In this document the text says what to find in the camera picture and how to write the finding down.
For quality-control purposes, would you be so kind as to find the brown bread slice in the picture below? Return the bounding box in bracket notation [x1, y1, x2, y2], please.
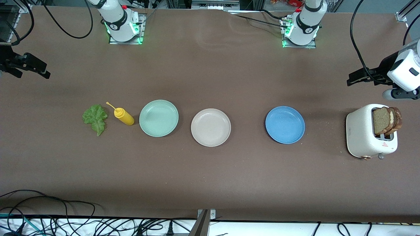
[372, 107, 391, 136]
[387, 107, 403, 135]

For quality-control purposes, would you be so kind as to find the green lettuce leaf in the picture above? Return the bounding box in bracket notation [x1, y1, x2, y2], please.
[82, 104, 108, 136]

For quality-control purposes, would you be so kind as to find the blue round plate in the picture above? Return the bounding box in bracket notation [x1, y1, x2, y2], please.
[265, 106, 305, 145]

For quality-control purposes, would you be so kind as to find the green round plate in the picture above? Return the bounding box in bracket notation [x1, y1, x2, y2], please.
[139, 99, 179, 137]

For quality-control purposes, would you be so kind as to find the beige round plate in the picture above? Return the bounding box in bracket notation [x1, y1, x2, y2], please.
[191, 108, 231, 147]

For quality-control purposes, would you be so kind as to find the dark transparent box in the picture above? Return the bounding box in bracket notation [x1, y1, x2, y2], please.
[0, 5, 17, 43]

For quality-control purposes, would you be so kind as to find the white two-slot toaster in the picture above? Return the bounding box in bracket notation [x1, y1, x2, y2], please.
[346, 104, 398, 160]

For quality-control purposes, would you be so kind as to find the red package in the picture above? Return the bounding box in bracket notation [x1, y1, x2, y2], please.
[271, 0, 304, 7]

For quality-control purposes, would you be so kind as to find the yellow mustard squeeze bottle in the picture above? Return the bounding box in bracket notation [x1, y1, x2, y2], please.
[106, 102, 135, 126]

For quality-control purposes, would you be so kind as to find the grey equipment box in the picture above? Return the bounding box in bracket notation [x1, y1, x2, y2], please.
[191, 0, 240, 10]

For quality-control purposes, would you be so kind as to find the black hanging cable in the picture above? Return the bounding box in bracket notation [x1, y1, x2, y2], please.
[0, 0, 35, 46]

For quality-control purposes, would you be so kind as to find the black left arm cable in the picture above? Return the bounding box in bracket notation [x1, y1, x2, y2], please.
[349, 0, 420, 84]

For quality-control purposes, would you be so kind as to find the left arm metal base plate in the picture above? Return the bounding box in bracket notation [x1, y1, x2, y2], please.
[282, 18, 317, 49]

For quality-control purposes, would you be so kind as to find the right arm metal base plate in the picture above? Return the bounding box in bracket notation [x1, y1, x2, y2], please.
[108, 14, 145, 45]

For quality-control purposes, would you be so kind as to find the black table cable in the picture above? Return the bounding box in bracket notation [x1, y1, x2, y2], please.
[226, 10, 290, 30]

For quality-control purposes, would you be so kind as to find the black looped floor cable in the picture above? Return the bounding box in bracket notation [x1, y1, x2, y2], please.
[0, 189, 96, 226]

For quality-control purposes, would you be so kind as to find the teal floor cable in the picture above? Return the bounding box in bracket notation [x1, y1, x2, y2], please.
[0, 213, 45, 236]

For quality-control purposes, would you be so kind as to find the metal bracket plate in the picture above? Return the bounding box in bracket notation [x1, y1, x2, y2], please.
[197, 209, 217, 219]

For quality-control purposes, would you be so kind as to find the grey metal post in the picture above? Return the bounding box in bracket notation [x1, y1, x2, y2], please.
[189, 210, 210, 236]

